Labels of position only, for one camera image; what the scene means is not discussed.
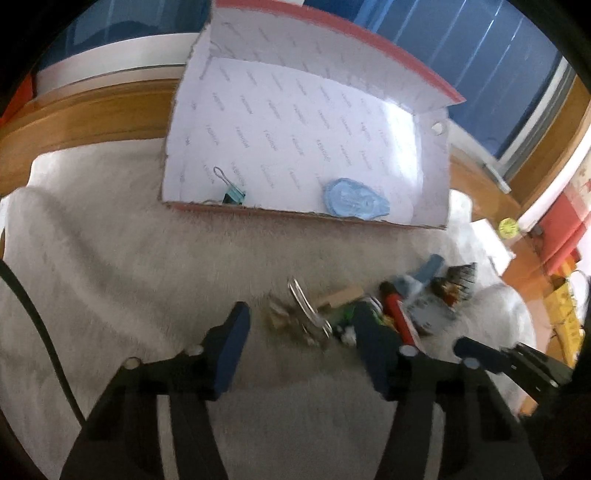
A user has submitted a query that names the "small wooden piece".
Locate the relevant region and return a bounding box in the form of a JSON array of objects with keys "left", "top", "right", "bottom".
[{"left": 314, "top": 285, "right": 365, "bottom": 311}]

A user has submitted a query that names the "white fluffy towel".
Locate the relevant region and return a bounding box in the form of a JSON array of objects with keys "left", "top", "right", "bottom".
[{"left": 0, "top": 141, "right": 539, "bottom": 480}]

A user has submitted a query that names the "large metal spring clip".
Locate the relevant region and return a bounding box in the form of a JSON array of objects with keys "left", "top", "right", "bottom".
[{"left": 286, "top": 276, "right": 334, "bottom": 344}]

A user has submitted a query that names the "green white toy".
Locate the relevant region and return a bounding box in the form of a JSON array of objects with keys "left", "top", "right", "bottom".
[{"left": 330, "top": 300, "right": 370, "bottom": 347}]

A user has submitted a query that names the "white paper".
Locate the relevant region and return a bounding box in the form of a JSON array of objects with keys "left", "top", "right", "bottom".
[{"left": 471, "top": 219, "right": 515, "bottom": 273}]

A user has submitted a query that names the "teal binder clip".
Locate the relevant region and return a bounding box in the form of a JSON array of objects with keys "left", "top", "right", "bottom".
[{"left": 213, "top": 166, "right": 247, "bottom": 207}]

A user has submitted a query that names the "black cable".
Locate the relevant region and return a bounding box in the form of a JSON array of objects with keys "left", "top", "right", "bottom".
[{"left": 0, "top": 261, "right": 86, "bottom": 428}]

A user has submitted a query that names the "red tube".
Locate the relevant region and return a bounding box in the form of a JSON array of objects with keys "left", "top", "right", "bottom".
[{"left": 379, "top": 281, "right": 419, "bottom": 344}]

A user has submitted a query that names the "grey studded plate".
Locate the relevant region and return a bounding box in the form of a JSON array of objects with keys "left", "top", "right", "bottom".
[{"left": 402, "top": 291, "right": 458, "bottom": 337}]

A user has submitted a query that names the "yellow object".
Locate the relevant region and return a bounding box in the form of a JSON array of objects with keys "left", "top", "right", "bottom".
[{"left": 545, "top": 277, "right": 585, "bottom": 365}]

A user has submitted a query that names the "blue grey plastic hook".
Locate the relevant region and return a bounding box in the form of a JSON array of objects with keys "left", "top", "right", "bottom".
[{"left": 392, "top": 254, "right": 446, "bottom": 296}]

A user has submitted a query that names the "red box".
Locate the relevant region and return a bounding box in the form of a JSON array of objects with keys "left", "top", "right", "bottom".
[{"left": 538, "top": 194, "right": 591, "bottom": 273}]

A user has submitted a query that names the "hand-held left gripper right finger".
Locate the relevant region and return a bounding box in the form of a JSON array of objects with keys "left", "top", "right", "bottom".
[{"left": 353, "top": 305, "right": 543, "bottom": 480}]

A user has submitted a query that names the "blue correction tape dispenser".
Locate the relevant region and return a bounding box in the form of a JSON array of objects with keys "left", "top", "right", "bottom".
[{"left": 322, "top": 178, "right": 391, "bottom": 220}]

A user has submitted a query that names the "dark figure toy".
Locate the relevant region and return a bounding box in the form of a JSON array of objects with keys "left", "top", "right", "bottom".
[{"left": 431, "top": 263, "right": 478, "bottom": 308}]

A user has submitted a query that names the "white lined cardboard box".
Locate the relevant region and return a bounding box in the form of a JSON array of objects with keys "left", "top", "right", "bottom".
[{"left": 158, "top": 0, "right": 466, "bottom": 230}]

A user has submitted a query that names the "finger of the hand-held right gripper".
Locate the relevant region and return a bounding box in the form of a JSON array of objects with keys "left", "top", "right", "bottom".
[
  {"left": 453, "top": 336, "right": 511, "bottom": 376},
  {"left": 501, "top": 342, "right": 575, "bottom": 393}
]

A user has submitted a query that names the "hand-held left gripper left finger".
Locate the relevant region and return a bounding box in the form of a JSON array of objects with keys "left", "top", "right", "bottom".
[{"left": 60, "top": 302, "right": 252, "bottom": 480}]

